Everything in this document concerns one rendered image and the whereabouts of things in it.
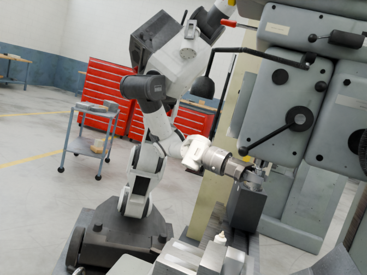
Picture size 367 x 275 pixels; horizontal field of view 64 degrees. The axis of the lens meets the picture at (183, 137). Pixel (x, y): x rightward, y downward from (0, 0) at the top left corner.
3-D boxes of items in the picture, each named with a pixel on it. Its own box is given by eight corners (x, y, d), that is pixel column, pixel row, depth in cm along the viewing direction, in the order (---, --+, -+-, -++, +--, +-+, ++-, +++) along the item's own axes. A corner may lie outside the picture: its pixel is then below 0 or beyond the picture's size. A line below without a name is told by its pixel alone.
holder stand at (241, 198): (229, 226, 132) (242, 185, 129) (225, 207, 154) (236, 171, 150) (255, 233, 132) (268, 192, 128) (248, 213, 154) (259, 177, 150)
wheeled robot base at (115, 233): (93, 210, 212) (102, 167, 206) (163, 222, 221) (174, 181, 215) (70, 267, 150) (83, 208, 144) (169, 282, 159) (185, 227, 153)
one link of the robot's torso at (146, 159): (129, 165, 169) (148, 85, 165) (159, 171, 172) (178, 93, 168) (128, 171, 154) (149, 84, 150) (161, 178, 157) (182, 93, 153)
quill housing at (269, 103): (232, 153, 86) (266, 42, 80) (237, 143, 106) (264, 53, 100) (299, 173, 82) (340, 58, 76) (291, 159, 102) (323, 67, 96)
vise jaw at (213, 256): (195, 276, 80) (199, 263, 80) (206, 250, 95) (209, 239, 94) (215, 286, 79) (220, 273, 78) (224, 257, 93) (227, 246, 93)
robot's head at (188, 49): (176, 59, 115) (181, 45, 107) (180, 38, 119) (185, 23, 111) (192, 64, 116) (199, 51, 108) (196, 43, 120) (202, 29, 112)
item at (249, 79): (225, 136, 94) (245, 70, 90) (226, 134, 98) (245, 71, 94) (237, 139, 93) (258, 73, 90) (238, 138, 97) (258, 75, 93)
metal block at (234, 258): (219, 274, 83) (225, 255, 82) (222, 263, 89) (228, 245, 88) (237, 281, 82) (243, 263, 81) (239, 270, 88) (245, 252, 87)
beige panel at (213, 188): (175, 245, 275) (249, -12, 233) (185, 227, 313) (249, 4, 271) (229, 266, 265) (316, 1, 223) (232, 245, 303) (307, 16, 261)
